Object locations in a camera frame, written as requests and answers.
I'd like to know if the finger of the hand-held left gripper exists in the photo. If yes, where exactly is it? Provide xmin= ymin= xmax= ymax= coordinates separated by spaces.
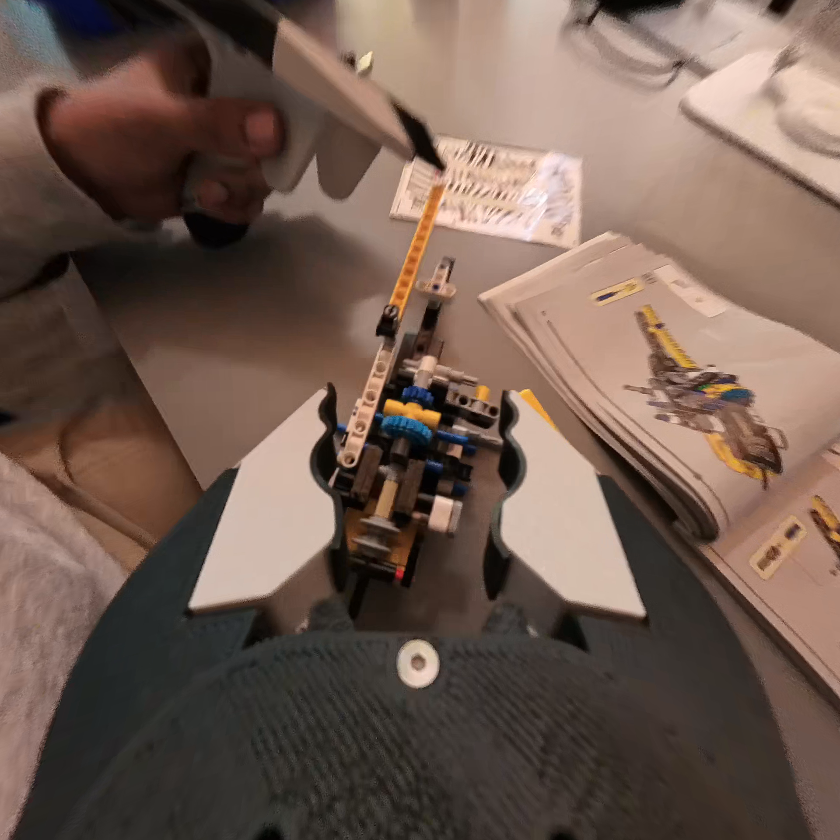
xmin=271 ymin=18 xmax=448 ymax=202

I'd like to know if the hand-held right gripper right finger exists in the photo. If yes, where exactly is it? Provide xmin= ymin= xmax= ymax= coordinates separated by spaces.
xmin=482 ymin=390 xmax=648 ymax=635

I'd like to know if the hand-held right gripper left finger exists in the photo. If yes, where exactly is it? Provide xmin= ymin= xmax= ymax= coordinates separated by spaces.
xmin=188 ymin=386 xmax=352 ymax=630

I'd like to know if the lego gearbox model assembly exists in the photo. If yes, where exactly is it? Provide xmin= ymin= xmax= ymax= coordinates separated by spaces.
xmin=331 ymin=180 xmax=506 ymax=621

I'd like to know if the lego instruction booklet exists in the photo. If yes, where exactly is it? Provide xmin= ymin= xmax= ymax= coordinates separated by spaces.
xmin=478 ymin=230 xmax=840 ymax=700

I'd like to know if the person's left forearm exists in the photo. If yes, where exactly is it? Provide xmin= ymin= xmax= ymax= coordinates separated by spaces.
xmin=0 ymin=20 xmax=139 ymax=296

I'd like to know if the yellow lego beam white connector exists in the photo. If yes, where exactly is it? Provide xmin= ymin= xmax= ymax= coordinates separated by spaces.
xmin=518 ymin=388 xmax=559 ymax=432

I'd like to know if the person's left hand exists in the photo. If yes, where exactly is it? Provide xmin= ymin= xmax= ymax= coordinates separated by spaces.
xmin=42 ymin=45 xmax=287 ymax=227

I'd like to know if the zebra striped sticker sheet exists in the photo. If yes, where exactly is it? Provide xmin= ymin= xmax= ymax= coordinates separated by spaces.
xmin=389 ymin=134 xmax=584 ymax=249

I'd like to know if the white rounded panel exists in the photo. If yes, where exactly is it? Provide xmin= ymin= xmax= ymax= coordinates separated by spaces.
xmin=679 ymin=49 xmax=840 ymax=207

